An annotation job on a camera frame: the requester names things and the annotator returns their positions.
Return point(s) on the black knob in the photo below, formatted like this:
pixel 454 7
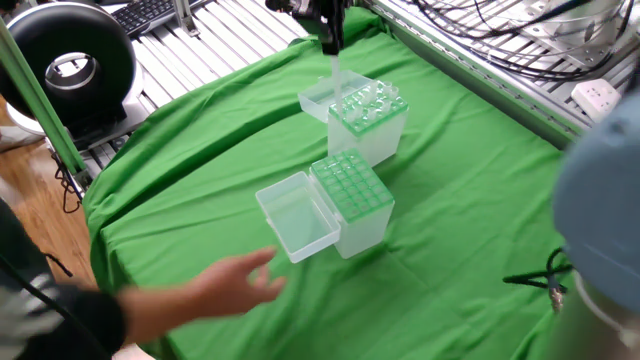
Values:
pixel 277 5

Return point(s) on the white shoe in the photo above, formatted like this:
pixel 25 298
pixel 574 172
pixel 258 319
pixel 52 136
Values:
pixel 20 140

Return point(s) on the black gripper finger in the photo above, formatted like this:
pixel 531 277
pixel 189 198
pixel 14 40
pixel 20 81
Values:
pixel 322 25
pixel 341 15

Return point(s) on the black keyboard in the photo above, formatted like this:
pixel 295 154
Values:
pixel 145 12

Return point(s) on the person's right hand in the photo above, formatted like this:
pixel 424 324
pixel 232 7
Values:
pixel 225 290

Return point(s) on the green cloth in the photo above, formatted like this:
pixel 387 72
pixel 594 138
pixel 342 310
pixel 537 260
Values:
pixel 400 280

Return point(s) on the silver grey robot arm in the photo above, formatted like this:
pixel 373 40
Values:
pixel 600 200

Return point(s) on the green frame post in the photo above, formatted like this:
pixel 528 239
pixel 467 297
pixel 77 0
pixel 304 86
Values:
pixel 37 97

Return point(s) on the aluminium bracket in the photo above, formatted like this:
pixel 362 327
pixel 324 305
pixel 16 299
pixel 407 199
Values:
pixel 184 17

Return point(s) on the translucent tip box holding tips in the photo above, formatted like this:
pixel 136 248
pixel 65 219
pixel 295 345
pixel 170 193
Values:
pixel 365 235

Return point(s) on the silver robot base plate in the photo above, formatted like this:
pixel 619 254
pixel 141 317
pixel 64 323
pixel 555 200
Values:
pixel 570 30

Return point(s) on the bare right forearm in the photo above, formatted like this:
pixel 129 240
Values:
pixel 155 312

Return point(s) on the white power strip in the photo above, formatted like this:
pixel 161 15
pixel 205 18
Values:
pixel 595 97

